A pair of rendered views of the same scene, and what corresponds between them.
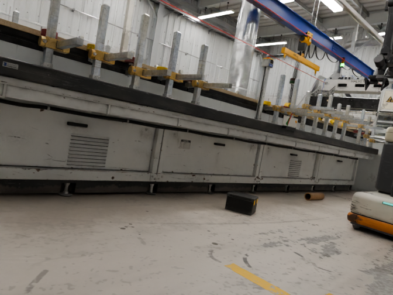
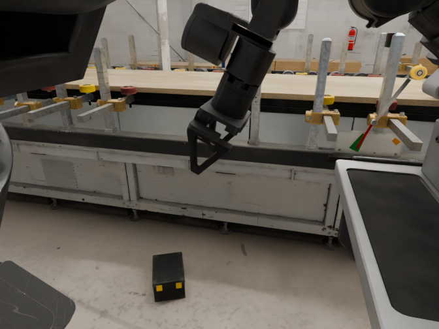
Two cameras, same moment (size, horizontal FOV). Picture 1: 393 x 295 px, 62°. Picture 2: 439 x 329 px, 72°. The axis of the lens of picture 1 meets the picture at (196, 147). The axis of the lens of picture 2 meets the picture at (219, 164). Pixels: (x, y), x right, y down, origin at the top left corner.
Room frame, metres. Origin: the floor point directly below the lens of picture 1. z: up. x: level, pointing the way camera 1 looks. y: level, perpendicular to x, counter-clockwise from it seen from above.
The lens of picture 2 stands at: (1.93, -1.50, 1.19)
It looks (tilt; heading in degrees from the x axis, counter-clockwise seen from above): 24 degrees down; 57
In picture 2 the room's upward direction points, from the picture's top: straight up
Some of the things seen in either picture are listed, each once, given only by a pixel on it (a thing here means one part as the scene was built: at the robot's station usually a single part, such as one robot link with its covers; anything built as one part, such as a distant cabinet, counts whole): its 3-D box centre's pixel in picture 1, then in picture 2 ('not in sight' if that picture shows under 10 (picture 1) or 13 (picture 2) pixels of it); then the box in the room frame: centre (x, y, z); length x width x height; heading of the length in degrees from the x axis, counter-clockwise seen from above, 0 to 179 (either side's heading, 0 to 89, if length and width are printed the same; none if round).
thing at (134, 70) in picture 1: (140, 72); (28, 106); (1.94, 0.41, 0.81); 0.14 x 0.06 x 0.05; 134
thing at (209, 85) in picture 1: (206, 85); (109, 108); (2.27, 0.00, 0.84); 0.43 x 0.03 x 0.04; 44
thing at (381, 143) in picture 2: (290, 122); (368, 143); (3.10, -0.84, 0.75); 0.26 x 0.01 x 0.10; 134
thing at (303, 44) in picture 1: (304, 47); not in sight; (8.03, -2.18, 2.95); 0.34 x 0.26 x 0.49; 134
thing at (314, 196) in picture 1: (314, 196); not in sight; (3.47, -1.34, 0.04); 0.30 x 0.08 x 0.08; 134
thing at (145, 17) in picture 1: (139, 55); (19, 88); (1.93, 0.42, 0.90); 0.04 x 0.04 x 0.48; 44
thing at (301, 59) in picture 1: (302, 59); not in sight; (8.03, -2.18, 2.65); 1.71 x 0.09 x 0.32; 134
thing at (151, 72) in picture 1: (146, 73); (24, 109); (1.92, 0.36, 0.80); 0.43 x 0.03 x 0.04; 44
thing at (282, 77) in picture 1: (278, 100); (318, 100); (2.96, -0.66, 0.91); 0.04 x 0.04 x 0.48; 44
